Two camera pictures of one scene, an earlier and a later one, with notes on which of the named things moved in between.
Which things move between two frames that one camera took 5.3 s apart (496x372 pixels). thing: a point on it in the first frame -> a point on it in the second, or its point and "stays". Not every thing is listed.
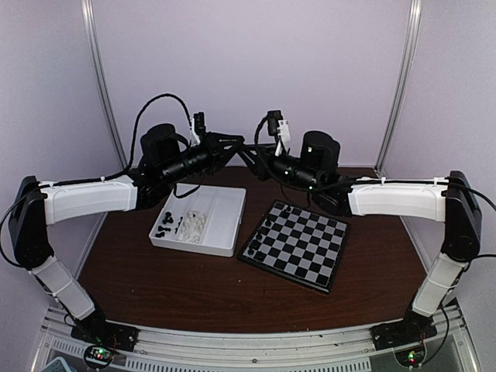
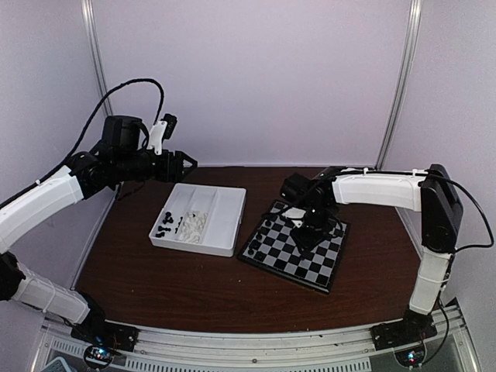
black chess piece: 260,256 stays
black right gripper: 262,167 -> 308,243
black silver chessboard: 297,244 stays
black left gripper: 219,156 -> 170,172
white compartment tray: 204,218 stays
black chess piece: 255,244 stays
